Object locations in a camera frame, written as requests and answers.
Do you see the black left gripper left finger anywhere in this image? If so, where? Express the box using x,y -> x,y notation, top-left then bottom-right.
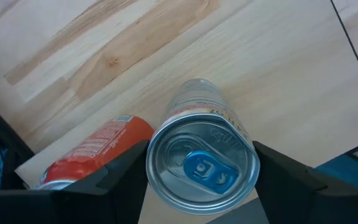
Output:
0,139 -> 150,224

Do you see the black aluminium table frame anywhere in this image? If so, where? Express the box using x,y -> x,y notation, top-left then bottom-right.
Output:
0,92 -> 36,191

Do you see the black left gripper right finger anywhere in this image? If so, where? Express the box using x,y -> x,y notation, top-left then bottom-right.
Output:
252,140 -> 358,224

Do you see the blue silver Red Bull can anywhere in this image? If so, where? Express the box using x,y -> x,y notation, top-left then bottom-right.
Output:
145,77 -> 261,216

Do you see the wooden shelf board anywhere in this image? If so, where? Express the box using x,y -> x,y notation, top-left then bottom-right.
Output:
0,0 -> 358,224

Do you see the red Fanta strawberry can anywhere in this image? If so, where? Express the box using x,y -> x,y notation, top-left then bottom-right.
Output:
35,114 -> 155,191

